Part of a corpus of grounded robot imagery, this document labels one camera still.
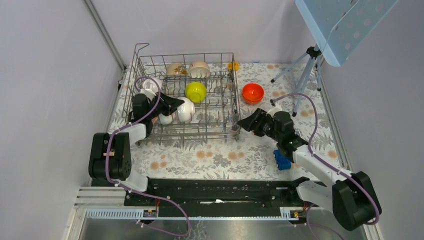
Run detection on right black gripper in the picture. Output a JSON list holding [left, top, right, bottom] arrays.
[[236, 108, 282, 143]]

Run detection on floral tablecloth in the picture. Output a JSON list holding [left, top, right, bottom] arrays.
[[130, 63, 341, 181]]

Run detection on yellow-green plastic bowl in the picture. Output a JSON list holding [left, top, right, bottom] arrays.
[[184, 82, 207, 104]]

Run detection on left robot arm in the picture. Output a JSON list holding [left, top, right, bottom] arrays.
[[88, 92, 184, 206]]

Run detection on grey wire dish rack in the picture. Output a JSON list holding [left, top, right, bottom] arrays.
[[120, 43, 240, 145]]

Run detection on blue toy car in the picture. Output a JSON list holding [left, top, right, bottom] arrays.
[[273, 149, 292, 171]]

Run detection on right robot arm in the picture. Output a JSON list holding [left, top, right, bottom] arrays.
[[237, 108, 382, 231]]

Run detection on beige floral ceramic bowl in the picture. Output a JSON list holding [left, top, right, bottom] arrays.
[[166, 62, 188, 76]]

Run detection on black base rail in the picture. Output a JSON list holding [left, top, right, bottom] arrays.
[[124, 177, 307, 218]]

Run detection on orange plastic bowl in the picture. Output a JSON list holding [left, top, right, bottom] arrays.
[[244, 99, 262, 105], [241, 83, 265, 100]]

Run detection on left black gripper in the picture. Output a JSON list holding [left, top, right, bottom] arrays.
[[146, 90, 185, 119]]

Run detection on light blue perforated stand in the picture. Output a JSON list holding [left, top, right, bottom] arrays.
[[270, 0, 400, 117]]

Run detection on yellow plastic toy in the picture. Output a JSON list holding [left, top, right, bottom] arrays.
[[227, 61, 240, 71]]

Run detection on white ribbed ceramic bowl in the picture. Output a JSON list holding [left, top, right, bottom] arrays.
[[177, 96, 195, 122]]

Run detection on small white ceramic bowl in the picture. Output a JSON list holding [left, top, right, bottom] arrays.
[[142, 77, 163, 94]]

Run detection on beige ribbed ceramic bowl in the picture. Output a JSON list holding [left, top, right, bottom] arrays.
[[188, 60, 211, 78]]

